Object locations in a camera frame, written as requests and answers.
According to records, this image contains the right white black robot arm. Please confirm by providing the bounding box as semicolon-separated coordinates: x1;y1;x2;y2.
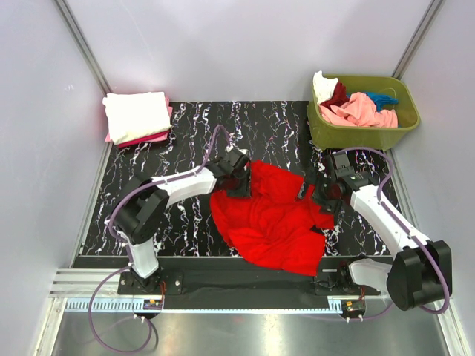
298;149;452;314

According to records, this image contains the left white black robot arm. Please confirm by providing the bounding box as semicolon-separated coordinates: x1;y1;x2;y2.
108;147;251;294

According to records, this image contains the dark red t shirt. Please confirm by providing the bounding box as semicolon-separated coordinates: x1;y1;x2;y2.
321;82;349;109

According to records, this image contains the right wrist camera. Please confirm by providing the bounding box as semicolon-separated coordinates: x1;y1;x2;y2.
325;152;356;181

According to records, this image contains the white cloth in bin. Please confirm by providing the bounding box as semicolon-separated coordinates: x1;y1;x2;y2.
312;70;338;104

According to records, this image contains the black marbled table mat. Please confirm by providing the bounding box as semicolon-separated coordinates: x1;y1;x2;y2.
73;101;415;268

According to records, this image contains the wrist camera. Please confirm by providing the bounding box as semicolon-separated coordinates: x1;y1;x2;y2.
325;152;356;181
224;148;250;172

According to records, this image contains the blue t shirt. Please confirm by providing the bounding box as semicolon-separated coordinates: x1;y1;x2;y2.
364;91;399;112

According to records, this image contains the olive green plastic bin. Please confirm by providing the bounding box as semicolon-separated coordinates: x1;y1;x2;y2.
307;70;420;151

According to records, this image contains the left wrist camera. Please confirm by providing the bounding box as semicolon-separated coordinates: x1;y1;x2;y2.
224;148;250;172

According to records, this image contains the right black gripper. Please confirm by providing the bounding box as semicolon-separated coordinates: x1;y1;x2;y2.
295;167;343;217

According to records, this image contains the folded white t shirt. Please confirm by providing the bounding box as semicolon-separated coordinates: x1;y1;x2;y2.
102;92;163;144

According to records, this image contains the light pink t shirt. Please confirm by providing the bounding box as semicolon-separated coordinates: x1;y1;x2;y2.
318;92;399;128

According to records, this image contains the aluminium frame rail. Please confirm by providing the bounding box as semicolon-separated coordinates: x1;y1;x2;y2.
50;266;344;297

